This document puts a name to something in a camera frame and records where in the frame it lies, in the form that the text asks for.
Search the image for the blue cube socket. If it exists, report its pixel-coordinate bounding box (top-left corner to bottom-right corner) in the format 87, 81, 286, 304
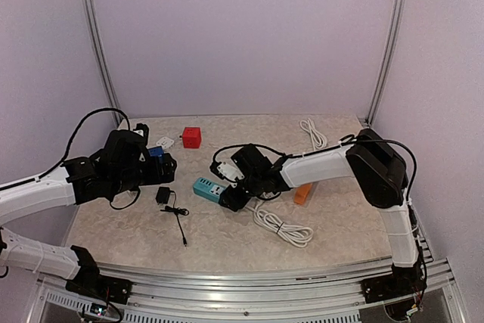
148, 146, 164, 157

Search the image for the aluminium corner post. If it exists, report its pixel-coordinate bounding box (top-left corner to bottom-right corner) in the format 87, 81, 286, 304
365, 0, 405, 127
82, 0, 120, 109

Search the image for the red cube socket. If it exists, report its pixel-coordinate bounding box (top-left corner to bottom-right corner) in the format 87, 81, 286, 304
181, 127, 202, 149

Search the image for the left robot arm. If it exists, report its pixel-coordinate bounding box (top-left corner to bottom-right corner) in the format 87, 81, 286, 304
1, 123, 177, 297

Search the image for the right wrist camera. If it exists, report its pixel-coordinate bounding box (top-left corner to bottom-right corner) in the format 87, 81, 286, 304
209, 161, 244, 184

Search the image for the teal power strip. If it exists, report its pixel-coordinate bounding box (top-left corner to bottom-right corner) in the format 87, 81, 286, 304
192, 177, 226, 203

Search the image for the white plug adapter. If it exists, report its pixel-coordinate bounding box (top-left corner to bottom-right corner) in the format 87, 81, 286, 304
156, 136, 175, 151

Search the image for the aluminium front rail frame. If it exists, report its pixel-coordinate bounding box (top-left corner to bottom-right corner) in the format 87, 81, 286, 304
22, 256, 466, 323

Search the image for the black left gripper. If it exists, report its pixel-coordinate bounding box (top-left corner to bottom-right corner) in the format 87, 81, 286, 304
110, 152, 176, 195

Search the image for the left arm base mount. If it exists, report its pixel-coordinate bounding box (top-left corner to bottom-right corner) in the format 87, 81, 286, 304
65, 245, 133, 305

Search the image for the right aluminium corner post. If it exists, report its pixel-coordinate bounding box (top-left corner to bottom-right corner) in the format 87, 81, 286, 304
365, 0, 405, 127

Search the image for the white cable of orange block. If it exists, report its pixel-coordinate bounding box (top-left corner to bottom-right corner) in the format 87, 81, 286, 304
299, 117, 329, 150

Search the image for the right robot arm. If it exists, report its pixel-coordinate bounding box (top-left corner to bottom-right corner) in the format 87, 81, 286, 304
209, 129, 425, 296

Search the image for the white strip power cable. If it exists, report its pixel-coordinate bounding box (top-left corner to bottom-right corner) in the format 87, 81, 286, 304
247, 201, 315, 249

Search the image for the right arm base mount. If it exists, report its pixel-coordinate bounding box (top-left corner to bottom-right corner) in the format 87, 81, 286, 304
361, 261, 427, 303

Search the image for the black charger with thin cable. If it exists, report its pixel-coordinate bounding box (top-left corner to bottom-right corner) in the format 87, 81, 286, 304
155, 187, 190, 247

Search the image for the orange USB socket block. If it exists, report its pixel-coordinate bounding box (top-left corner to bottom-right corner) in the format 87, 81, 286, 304
293, 183, 313, 206

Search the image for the left aluminium corner post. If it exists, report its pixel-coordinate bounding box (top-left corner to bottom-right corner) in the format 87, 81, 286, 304
82, 0, 120, 109

